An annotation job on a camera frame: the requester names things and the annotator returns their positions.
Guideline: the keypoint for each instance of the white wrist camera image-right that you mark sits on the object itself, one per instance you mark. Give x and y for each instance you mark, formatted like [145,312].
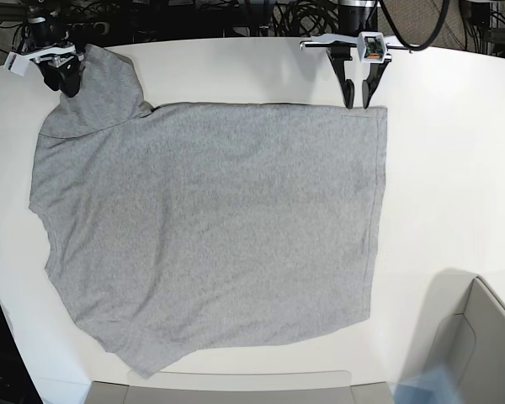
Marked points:
[371,47]

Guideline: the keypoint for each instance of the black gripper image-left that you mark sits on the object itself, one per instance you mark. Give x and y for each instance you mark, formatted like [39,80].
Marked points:
[62,72]

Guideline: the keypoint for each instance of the grey T-shirt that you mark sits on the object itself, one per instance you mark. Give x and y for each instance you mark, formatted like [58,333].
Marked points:
[195,226]

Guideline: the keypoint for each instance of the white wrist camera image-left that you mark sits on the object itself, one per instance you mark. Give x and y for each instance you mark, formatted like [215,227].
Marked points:
[18,63]

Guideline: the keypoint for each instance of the blue blurred object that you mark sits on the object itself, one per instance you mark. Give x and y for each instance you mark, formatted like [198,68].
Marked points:
[433,386]

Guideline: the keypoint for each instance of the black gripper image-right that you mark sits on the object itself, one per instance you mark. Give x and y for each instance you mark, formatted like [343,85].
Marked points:
[335,43]

